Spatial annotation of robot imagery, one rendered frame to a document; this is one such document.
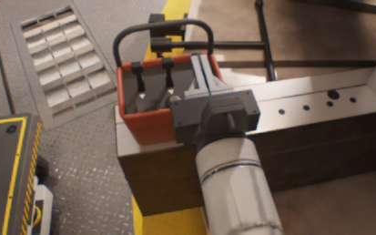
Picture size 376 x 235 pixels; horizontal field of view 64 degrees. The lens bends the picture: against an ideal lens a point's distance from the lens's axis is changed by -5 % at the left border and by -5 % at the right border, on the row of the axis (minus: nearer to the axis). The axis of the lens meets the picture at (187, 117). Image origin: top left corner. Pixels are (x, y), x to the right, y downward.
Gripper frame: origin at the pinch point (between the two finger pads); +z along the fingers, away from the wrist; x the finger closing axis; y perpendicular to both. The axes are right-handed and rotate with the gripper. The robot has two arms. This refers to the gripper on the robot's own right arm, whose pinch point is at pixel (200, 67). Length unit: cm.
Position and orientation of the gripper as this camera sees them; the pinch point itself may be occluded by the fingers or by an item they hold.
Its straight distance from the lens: 56.5
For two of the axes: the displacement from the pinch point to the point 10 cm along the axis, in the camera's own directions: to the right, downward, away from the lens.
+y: 0.2, 5.9, 8.1
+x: 9.8, -1.6, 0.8
